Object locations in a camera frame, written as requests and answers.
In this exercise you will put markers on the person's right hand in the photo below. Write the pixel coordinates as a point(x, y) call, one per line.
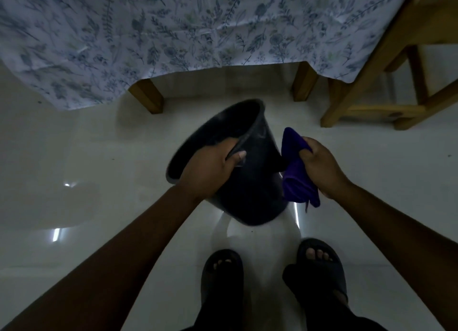
point(324, 168)

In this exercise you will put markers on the person's left hand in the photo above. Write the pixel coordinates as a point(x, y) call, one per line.
point(209, 169)

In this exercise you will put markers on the person's right fingers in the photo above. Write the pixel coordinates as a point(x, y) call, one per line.
point(306, 150)

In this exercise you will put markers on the person's left thumb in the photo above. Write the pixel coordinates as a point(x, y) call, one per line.
point(237, 157)

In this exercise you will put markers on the black plastic bucket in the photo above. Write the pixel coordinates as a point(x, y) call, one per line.
point(247, 162)

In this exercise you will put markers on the purple cleaning cloth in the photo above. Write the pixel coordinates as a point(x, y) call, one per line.
point(295, 169)

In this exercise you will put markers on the person's right forearm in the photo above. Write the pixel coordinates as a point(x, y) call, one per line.
point(404, 241)

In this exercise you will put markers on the person's left forearm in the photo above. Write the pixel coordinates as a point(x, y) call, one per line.
point(103, 266)

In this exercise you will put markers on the person's right black sandal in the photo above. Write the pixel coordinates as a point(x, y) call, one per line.
point(318, 270)

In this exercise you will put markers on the person's black sandal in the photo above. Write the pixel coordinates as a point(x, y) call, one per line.
point(318, 270)
point(222, 280)

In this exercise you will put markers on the wooden chair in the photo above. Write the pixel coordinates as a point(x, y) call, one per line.
point(397, 66)

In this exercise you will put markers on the person's left black sandal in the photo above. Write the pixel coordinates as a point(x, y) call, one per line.
point(222, 280)

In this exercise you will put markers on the floral white tablecloth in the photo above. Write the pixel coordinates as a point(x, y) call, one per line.
point(186, 30)

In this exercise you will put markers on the person's black trousers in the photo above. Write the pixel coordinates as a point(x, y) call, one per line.
point(282, 316)

